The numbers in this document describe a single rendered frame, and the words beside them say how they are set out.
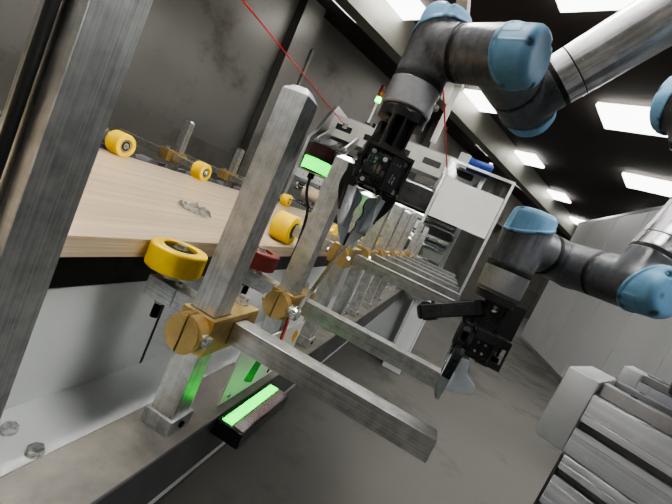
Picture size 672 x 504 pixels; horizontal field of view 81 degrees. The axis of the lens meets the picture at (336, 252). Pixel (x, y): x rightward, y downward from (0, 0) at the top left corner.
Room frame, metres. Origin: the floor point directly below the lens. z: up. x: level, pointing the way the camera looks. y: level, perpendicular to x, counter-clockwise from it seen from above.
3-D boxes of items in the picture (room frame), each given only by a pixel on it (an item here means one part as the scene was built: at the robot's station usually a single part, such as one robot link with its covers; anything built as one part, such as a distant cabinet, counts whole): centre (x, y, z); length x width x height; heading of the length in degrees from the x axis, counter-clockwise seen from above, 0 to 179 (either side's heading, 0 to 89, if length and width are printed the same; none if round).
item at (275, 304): (0.75, 0.05, 0.84); 0.14 x 0.06 x 0.05; 165
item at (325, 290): (0.96, -0.02, 0.87); 0.04 x 0.04 x 0.48; 75
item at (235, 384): (0.69, 0.03, 0.75); 0.26 x 0.01 x 0.10; 165
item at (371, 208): (0.59, -0.02, 1.05); 0.06 x 0.03 x 0.09; 5
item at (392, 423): (0.50, 0.01, 0.84); 0.44 x 0.03 x 0.04; 75
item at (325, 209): (0.72, 0.05, 0.90); 0.04 x 0.04 x 0.48; 75
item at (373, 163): (0.59, -0.01, 1.15); 0.09 x 0.08 x 0.12; 5
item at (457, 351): (0.66, -0.26, 0.90); 0.05 x 0.02 x 0.09; 165
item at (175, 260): (0.55, 0.20, 0.85); 0.08 x 0.08 x 0.11
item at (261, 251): (0.79, 0.14, 0.85); 0.08 x 0.08 x 0.11
